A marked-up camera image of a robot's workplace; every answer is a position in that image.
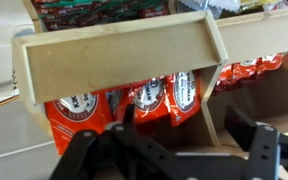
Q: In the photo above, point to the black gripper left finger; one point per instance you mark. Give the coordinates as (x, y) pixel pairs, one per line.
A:
(117, 153)

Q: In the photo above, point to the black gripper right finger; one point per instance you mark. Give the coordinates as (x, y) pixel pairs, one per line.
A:
(267, 153)

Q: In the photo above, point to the red soy sauce sachet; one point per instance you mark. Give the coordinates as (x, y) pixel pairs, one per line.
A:
(74, 123)

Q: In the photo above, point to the red sachet pile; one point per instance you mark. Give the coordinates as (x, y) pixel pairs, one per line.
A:
(247, 70)
(94, 13)
(180, 96)

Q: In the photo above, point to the yellow and white packet pile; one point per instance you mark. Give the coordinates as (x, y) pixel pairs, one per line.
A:
(224, 5)

